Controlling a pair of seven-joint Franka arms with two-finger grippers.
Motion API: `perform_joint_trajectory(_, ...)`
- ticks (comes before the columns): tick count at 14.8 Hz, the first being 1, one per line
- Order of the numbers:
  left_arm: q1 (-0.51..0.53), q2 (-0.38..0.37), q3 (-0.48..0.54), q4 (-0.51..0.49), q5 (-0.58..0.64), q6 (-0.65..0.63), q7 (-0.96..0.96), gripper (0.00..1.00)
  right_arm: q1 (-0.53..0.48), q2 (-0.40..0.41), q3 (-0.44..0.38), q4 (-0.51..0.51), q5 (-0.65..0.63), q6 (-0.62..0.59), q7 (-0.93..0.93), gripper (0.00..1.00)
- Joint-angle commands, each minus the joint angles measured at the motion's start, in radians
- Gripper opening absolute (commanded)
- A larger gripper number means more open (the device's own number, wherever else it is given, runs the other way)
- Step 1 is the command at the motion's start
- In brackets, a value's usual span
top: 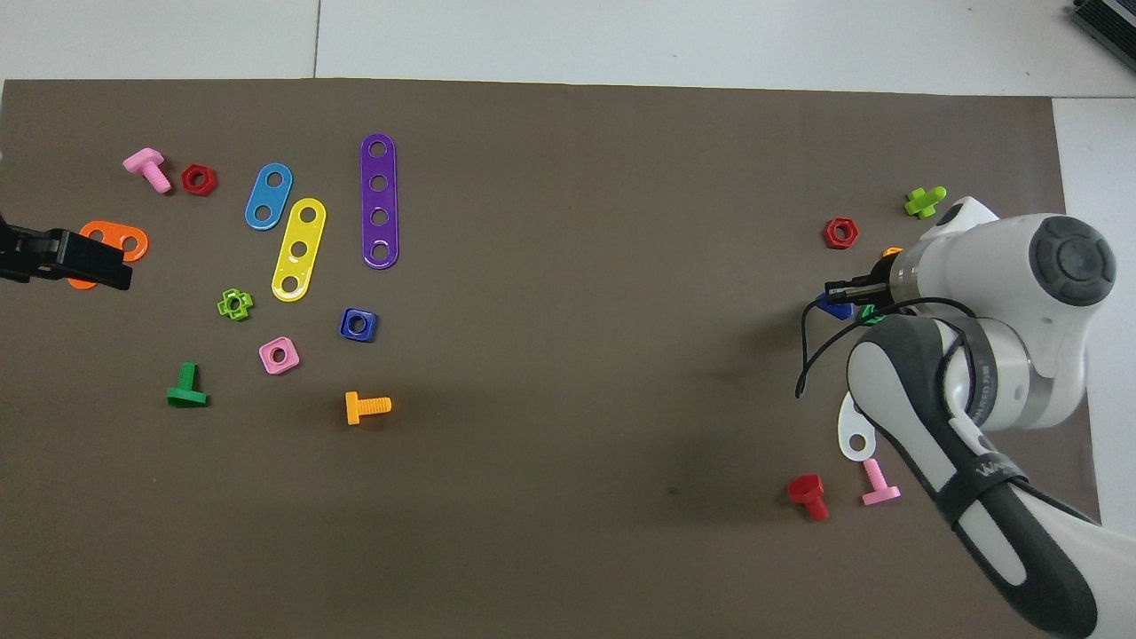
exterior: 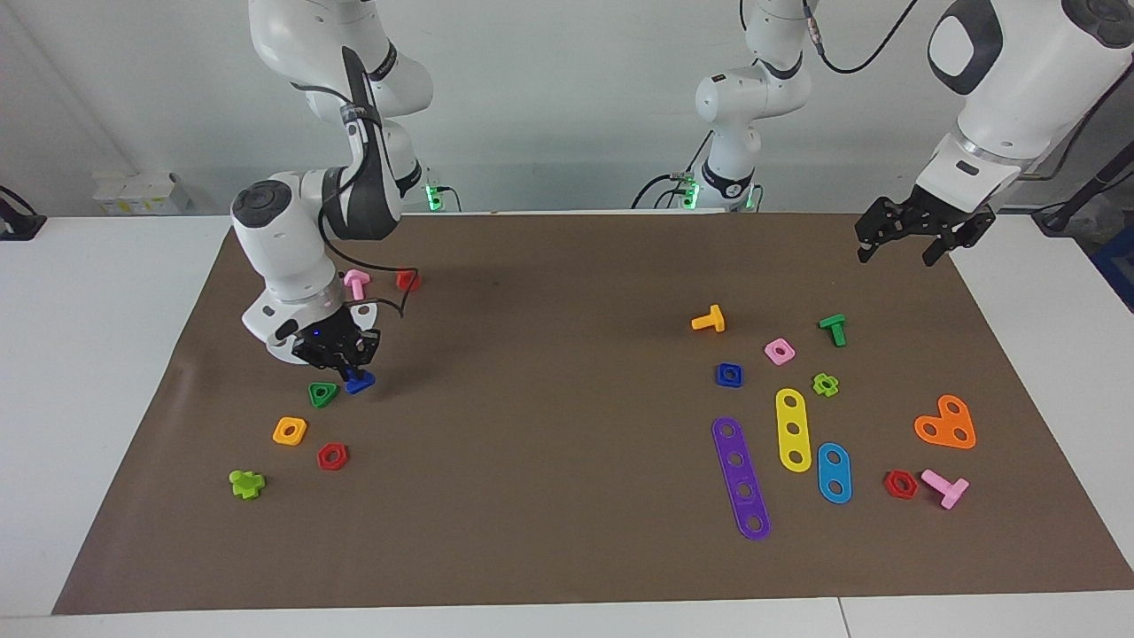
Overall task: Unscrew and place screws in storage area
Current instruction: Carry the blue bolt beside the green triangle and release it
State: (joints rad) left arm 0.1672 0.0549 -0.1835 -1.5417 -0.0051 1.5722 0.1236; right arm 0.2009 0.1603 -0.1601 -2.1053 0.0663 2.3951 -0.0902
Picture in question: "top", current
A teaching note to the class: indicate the lime green plastic bolt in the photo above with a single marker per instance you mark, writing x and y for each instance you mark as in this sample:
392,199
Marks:
923,202

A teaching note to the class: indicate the yellow three-hole plastic plate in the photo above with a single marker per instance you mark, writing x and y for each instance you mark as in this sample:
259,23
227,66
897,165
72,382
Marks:
300,266

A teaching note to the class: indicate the lime cross-shaped plastic nut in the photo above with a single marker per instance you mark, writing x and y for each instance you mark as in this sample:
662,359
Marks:
227,304

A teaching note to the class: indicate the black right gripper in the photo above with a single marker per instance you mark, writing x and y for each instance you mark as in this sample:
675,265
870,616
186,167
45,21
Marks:
874,293

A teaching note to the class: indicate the blue plastic bolt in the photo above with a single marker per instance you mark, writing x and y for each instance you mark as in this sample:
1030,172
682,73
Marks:
834,311

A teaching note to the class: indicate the blue square plastic nut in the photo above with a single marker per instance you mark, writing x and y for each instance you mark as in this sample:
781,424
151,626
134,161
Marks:
347,325

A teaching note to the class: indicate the purple four-hole plastic plate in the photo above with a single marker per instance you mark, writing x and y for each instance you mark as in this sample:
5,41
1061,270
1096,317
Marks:
379,200

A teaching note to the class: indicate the dark grey electronic device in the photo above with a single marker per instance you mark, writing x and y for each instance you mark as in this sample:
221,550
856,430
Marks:
1109,19

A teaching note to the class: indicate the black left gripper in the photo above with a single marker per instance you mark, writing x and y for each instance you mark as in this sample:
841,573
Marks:
27,253

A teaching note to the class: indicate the orange plastic bolt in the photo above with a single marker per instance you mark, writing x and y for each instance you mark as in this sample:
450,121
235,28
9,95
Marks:
366,407

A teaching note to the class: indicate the dark green plastic bolt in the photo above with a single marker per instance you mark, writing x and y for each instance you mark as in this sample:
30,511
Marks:
186,393

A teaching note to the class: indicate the red hexagonal plastic nut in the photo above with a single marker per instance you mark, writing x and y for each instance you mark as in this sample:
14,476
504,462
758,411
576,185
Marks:
830,233
199,179

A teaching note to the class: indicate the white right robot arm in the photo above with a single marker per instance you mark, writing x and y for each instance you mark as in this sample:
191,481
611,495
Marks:
994,355

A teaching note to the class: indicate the orange heart-shaped plastic plate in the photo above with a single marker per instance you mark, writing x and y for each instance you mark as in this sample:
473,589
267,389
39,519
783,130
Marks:
120,231

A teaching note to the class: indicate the pink plastic bolt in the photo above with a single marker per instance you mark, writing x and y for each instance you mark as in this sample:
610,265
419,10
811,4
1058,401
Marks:
149,167
879,490

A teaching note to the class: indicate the white curved five-hole plate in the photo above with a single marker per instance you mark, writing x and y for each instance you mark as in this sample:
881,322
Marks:
848,426

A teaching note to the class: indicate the red plastic bolt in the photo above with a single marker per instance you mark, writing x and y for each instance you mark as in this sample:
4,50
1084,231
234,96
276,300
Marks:
806,491

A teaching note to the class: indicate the brown paper mat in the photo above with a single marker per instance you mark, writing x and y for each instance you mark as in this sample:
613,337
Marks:
568,399

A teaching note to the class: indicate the pink square plastic nut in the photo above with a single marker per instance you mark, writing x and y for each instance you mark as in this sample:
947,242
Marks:
269,353

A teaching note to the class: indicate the blue two-hole plastic plate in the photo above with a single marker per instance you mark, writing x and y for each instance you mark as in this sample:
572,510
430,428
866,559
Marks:
263,211

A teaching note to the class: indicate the green triangular plastic nut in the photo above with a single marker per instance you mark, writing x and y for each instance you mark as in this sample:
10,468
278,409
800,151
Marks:
867,315

